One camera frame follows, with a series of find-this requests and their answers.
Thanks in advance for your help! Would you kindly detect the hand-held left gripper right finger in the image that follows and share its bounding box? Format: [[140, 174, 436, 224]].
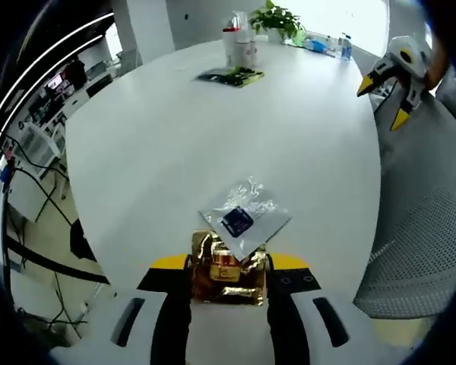
[[265, 252, 407, 365]]

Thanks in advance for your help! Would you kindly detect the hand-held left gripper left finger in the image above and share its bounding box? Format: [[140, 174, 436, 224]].
[[49, 252, 193, 365]]

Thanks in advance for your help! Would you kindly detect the gold foil packet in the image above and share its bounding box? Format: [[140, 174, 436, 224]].
[[190, 230, 269, 307]]

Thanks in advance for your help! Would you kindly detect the clear plastic bag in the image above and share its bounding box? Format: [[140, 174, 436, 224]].
[[198, 176, 293, 263]]

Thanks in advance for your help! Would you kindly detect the small white skincare bottle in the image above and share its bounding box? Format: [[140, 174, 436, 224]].
[[235, 37, 250, 65], [246, 37, 259, 64]]

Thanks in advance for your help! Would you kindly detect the green and black packet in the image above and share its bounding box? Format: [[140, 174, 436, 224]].
[[196, 66, 266, 88]]

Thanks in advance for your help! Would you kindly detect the red-banded clear-capped skincare bottle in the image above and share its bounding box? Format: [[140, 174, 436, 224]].
[[222, 22, 239, 68]]

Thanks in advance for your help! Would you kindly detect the blue-labelled water bottle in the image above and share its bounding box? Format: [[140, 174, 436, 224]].
[[340, 32, 353, 61]]

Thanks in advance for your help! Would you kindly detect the person's right hand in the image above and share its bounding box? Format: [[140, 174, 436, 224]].
[[425, 37, 451, 92]]

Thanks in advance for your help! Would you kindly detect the blue plastic bag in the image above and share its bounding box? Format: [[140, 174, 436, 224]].
[[306, 37, 330, 52]]

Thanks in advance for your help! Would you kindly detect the potted green plant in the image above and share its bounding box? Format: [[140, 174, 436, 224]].
[[249, 0, 307, 39]]

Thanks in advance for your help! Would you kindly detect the white shelf cabinet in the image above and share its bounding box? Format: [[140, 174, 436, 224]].
[[21, 121, 68, 179]]

